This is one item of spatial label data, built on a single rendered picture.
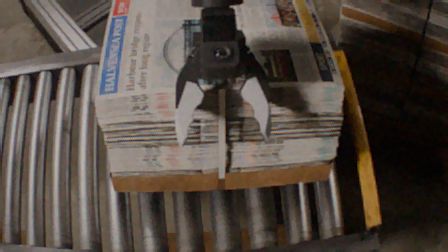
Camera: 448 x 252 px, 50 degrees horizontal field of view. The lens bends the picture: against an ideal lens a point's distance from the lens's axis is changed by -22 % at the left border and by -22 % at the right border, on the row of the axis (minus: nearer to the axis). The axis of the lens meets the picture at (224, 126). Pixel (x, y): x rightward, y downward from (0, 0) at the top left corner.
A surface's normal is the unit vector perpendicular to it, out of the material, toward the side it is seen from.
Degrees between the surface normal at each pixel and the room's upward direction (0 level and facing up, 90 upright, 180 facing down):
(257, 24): 10
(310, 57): 8
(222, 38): 4
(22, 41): 0
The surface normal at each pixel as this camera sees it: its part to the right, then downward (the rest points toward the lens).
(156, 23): 0.05, -0.69
